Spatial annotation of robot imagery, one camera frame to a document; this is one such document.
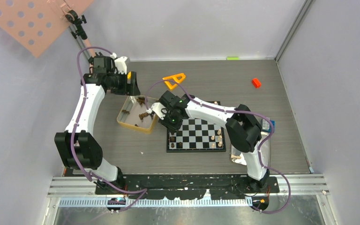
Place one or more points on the dark wooden long piece in tin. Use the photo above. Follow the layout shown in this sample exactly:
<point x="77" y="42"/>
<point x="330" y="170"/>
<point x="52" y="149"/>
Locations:
<point x="144" y="115"/>

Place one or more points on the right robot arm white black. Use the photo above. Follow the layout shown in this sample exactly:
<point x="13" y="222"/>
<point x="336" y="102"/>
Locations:
<point x="242" y="126"/>

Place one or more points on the pink tripod stand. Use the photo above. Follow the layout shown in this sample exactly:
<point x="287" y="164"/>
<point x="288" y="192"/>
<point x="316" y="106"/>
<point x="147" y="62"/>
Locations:
<point x="76" y="28"/>

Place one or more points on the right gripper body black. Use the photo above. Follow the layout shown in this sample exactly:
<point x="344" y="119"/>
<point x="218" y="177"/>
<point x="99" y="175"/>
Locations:
<point x="170" y="120"/>

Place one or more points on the pink perforated board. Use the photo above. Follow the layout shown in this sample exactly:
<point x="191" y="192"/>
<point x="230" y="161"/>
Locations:
<point x="36" y="24"/>

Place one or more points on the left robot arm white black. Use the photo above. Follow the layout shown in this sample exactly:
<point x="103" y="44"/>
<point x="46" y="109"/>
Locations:
<point x="77" y="147"/>

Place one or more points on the orange plastic triangle frame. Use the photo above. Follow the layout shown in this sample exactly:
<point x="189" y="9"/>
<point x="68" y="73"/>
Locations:
<point x="172" y="81"/>

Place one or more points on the silver tin lid tray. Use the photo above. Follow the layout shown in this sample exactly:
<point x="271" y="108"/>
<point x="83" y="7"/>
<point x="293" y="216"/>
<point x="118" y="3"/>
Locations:
<point x="265" y="152"/>

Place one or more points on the yellow block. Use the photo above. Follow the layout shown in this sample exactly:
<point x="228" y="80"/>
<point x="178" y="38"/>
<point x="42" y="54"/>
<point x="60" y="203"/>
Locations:
<point x="129" y="77"/>

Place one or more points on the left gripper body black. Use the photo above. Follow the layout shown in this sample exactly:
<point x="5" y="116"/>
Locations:
<point x="119" y="83"/>

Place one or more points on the gold-rimmed metal tin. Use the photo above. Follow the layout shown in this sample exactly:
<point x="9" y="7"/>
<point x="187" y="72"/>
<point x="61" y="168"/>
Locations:
<point x="132" y="120"/>

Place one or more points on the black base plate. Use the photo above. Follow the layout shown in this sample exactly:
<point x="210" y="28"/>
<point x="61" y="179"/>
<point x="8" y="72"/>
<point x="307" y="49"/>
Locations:
<point x="194" y="186"/>

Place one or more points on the blue toy brick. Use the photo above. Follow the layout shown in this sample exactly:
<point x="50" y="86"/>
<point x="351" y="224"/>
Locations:
<point x="268" y="127"/>

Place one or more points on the black white chessboard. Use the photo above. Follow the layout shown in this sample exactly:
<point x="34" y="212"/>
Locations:
<point x="196" y="135"/>

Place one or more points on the dark wooden chess piece pair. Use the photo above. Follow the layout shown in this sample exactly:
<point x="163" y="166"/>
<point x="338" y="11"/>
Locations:
<point x="141" y="101"/>

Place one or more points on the red toy block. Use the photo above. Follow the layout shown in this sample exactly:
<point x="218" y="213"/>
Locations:
<point x="256" y="83"/>

